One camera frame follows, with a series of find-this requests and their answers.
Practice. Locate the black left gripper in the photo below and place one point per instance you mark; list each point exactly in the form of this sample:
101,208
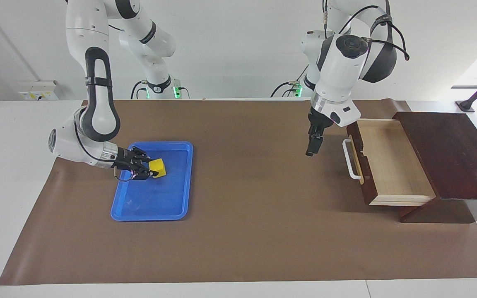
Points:
320,122

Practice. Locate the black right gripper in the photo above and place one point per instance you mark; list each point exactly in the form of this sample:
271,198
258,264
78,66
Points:
124,162

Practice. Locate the yellow block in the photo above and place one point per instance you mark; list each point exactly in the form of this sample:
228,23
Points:
159,167

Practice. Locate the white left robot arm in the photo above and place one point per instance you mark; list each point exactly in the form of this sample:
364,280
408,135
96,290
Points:
338,66

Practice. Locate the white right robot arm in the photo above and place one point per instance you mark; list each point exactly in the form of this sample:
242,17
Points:
75,41

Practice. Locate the blue plastic tray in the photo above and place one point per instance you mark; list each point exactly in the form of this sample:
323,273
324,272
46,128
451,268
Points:
151,198

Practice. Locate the brown table mat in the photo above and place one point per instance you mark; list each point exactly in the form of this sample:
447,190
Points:
263,231

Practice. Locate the dark brown wooden cabinet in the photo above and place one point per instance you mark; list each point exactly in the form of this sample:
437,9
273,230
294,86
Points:
458,157

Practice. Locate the white wall socket box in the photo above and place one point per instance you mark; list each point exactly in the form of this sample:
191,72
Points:
39,92

